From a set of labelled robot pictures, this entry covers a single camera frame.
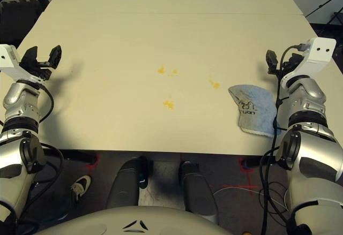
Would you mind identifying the dark grey robot right leg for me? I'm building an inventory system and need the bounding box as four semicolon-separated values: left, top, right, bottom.
178;161;220;225

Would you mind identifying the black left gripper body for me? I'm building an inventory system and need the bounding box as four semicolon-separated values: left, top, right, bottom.
23;62;54;81

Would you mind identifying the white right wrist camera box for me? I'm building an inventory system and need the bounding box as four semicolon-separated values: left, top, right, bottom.
284;37;337;85

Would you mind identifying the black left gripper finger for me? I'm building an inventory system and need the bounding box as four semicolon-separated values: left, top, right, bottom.
21;46;40;66
48;44;63;69

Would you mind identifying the white bystander shoe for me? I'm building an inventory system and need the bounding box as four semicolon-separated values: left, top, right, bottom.
70;175;92;201

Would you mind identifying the blue grey rag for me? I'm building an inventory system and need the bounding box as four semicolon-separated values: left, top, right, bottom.
227;84;282;139

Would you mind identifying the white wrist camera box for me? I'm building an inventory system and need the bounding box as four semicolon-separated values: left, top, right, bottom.
0;44;45;84
284;37;337;85

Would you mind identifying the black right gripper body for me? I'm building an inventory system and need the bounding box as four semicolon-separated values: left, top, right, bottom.
275;58;299;75

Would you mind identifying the dark grey robot leg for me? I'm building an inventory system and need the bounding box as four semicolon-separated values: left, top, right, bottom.
178;161;220;225
106;156;148;209

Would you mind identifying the black foam floor mat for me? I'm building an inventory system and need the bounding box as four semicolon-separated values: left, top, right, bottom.
0;0;46;47

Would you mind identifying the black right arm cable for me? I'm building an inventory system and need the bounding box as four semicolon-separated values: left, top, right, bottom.
258;43;308;235

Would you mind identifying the dark grey robot left leg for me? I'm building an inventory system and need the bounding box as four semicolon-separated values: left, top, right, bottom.
106;156;148;209

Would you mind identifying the white floor cable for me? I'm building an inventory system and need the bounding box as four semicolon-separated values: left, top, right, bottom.
214;184;289;210

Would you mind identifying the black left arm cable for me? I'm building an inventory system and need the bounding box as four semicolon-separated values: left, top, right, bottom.
16;82;66;235

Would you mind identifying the black floor cable loop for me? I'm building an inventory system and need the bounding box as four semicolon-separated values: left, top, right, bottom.
259;180;293;221

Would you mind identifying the black table frame bar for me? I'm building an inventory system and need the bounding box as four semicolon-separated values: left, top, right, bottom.
44;149;98;165

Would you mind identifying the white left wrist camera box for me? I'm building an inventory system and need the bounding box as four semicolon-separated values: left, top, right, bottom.
0;44;45;84

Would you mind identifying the black tripod stand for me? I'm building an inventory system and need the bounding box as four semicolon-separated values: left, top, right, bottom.
305;0;343;42

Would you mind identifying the grey robot torso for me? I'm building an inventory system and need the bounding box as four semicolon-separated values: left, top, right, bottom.
34;205;243;235

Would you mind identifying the red floor tape cross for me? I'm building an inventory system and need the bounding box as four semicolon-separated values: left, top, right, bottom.
221;169;260;196
85;154;102;169

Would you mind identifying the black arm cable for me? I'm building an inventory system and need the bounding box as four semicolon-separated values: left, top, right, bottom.
258;43;308;235
16;82;66;235

